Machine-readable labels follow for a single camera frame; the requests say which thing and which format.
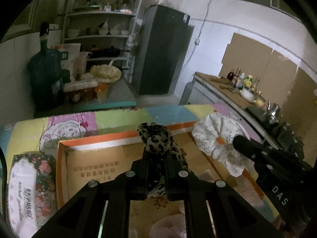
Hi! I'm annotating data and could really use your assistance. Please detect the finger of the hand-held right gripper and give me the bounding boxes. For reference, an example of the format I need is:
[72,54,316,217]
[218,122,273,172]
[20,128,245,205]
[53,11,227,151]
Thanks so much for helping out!
[233,135,266,161]

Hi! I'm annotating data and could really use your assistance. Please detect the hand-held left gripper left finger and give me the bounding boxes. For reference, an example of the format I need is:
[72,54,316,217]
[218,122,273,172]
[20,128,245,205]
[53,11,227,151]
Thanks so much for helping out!
[32,153,149,238]

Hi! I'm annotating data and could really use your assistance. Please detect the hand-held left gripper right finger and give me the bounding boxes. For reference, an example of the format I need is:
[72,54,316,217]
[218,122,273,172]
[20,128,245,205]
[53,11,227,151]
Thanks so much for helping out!
[165,153,285,238]

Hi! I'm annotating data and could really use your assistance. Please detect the white floral scrunchie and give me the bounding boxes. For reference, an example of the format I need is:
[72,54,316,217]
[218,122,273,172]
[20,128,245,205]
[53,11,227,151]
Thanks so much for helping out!
[192,113,252,178]

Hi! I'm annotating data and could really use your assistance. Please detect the orange rimmed cardboard box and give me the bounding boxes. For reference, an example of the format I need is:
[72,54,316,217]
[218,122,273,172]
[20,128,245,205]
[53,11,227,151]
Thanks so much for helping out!
[56,121,276,238]

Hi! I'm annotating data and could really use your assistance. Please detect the leopard print scrunchie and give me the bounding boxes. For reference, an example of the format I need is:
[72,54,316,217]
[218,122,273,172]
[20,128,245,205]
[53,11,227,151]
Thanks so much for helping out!
[137,122,191,204]

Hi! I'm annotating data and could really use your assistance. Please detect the black stove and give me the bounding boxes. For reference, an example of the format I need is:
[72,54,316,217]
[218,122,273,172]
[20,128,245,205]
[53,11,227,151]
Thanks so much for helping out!
[248,104,305,159]

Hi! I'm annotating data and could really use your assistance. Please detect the metal kettle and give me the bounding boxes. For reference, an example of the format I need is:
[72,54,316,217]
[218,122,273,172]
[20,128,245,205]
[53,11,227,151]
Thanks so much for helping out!
[265,103,283,126]

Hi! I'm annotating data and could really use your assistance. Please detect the white bowl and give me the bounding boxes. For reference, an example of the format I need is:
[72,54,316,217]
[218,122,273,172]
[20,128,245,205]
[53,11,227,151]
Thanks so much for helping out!
[240,88,257,102]

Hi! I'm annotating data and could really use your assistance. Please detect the kitchen counter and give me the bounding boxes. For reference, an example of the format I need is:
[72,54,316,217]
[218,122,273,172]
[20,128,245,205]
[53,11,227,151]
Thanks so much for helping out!
[192,72,305,154]

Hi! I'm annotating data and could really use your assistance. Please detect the row of condiment bottles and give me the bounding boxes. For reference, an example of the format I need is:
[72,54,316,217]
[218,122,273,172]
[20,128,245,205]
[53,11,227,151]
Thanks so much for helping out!
[228,68,260,92]

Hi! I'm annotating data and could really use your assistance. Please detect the grey gas cylinder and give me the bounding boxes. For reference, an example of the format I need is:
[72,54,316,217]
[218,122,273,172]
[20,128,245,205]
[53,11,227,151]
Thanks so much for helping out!
[179,81,195,106]

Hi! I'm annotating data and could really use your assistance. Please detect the teal low table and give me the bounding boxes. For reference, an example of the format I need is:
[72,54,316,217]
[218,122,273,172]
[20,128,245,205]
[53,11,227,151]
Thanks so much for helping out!
[33,77,138,118]

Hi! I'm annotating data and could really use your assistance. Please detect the orange plastic containers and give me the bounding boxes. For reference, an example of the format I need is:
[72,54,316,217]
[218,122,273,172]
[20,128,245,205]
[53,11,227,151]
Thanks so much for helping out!
[64,81,109,103]

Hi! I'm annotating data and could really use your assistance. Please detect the floral tissue pack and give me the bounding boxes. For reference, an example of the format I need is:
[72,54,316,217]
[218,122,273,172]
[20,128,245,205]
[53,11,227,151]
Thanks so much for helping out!
[6,153,58,237]

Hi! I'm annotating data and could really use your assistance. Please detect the yellow bag of food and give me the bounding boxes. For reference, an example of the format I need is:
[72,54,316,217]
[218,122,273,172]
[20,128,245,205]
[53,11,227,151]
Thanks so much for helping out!
[90,64,122,82]

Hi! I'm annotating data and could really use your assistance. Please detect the dark grey fridge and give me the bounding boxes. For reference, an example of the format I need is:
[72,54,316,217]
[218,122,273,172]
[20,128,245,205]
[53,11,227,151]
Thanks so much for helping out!
[131,4,195,96]

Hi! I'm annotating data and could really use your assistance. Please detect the black pan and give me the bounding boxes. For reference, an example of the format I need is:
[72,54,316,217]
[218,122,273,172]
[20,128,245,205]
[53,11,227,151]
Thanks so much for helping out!
[89,46,129,57]

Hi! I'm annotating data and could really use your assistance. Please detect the white sacks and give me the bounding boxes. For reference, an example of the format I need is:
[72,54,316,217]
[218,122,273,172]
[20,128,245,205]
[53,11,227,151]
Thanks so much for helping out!
[59,43,90,80]

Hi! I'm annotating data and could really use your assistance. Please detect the large water jug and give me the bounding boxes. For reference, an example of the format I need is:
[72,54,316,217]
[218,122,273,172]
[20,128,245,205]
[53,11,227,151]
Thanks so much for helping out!
[27,22,65,114]

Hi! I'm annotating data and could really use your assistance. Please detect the group of white bowls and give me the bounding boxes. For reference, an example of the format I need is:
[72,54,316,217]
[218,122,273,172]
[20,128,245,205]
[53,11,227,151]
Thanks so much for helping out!
[67,21,129,36]

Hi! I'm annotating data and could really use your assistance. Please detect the white metal shelf rack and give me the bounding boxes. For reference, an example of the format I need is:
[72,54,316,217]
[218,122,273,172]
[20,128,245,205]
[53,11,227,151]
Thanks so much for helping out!
[62,0,145,80]

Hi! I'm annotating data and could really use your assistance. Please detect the group of glass jars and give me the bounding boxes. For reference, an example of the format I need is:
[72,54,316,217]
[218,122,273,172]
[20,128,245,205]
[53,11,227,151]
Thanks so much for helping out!
[74,0,133,13]

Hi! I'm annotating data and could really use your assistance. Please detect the cardboard wall sheets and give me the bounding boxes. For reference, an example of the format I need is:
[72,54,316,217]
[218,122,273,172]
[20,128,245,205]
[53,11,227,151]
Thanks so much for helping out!
[219,32,317,139]

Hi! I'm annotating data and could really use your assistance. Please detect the wall cable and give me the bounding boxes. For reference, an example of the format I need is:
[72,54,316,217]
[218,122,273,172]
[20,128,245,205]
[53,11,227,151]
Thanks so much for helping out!
[182,0,221,80]

